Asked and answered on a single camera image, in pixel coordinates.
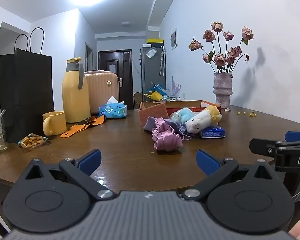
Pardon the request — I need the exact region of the clear bag of cotton pads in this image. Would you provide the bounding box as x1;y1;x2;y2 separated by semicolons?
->
169;111;184;123

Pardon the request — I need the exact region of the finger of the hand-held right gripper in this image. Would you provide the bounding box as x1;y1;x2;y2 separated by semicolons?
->
276;131;300;148
249;138;278;157

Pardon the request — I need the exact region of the pink satin bag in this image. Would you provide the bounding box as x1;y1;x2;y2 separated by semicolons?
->
152;117;183;152

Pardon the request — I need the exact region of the blue tissue packet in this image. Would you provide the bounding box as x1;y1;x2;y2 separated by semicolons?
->
199;126;226;138

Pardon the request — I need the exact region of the clear bag of crackers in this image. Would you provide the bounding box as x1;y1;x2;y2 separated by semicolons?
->
18;133;50;149

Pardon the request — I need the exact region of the hanging folded umbrella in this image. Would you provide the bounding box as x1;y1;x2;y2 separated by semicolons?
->
159;45;166;77

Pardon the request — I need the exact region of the pink textured vase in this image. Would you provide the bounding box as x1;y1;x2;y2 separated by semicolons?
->
213;72;233;109

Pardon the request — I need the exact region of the clear drinking straw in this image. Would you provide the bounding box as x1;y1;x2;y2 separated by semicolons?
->
0;109;6;137

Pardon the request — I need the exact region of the lavender knit towel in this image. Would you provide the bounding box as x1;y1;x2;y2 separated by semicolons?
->
143;116;165;133

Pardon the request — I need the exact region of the black paper shopping bag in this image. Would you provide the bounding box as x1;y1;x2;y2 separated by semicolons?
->
0;27;55;143

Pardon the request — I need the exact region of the purple drawstring pouch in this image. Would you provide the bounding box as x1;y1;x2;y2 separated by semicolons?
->
164;119;193;140

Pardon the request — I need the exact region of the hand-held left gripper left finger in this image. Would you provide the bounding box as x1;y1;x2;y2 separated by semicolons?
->
15;149;115;201

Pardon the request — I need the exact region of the dark brown entrance door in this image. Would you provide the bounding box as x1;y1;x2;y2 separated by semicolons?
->
98;49;133;110

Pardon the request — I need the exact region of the yellow shopping bag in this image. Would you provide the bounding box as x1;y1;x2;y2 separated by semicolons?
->
144;92;163;100

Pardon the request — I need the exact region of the grey refrigerator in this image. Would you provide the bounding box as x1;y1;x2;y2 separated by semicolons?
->
140;45;167;95

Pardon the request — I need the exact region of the yellow thermos jug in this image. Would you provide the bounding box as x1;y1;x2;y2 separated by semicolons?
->
62;57;91;123

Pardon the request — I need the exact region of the blue shopping bag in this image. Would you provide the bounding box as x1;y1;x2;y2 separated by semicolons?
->
150;82;170;97

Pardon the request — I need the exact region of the bunch of dried roses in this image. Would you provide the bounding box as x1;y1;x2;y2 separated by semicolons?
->
189;21;254;73

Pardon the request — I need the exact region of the orange fabric strap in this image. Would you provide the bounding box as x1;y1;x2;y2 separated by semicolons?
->
60;116;107;138

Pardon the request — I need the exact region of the white yellow alpaca plush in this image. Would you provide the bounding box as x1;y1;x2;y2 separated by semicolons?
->
184;106;222;133

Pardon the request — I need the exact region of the pink ribbed suitcase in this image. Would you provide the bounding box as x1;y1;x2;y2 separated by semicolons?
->
84;70;120;115

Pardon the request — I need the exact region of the yellow ceramic mug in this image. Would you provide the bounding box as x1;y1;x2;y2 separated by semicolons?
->
42;111;67;136

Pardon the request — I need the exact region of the orange cardboard box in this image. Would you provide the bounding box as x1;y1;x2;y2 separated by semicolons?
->
139;100;222;125

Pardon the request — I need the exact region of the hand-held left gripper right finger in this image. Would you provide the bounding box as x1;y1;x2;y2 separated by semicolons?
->
182;149;283;202

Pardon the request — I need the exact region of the side room door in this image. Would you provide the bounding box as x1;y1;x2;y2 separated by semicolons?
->
85;42;93;72

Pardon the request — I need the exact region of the blue wet wipes pack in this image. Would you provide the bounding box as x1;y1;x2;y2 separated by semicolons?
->
98;96;128;119

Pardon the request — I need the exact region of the framed wall picture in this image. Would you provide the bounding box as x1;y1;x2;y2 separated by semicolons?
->
170;29;178;50

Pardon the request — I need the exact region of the light blue plush toy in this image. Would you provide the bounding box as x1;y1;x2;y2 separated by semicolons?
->
177;107;198;124

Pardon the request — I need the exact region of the brown cardboard carton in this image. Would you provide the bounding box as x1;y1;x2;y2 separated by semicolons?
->
134;92;144;109

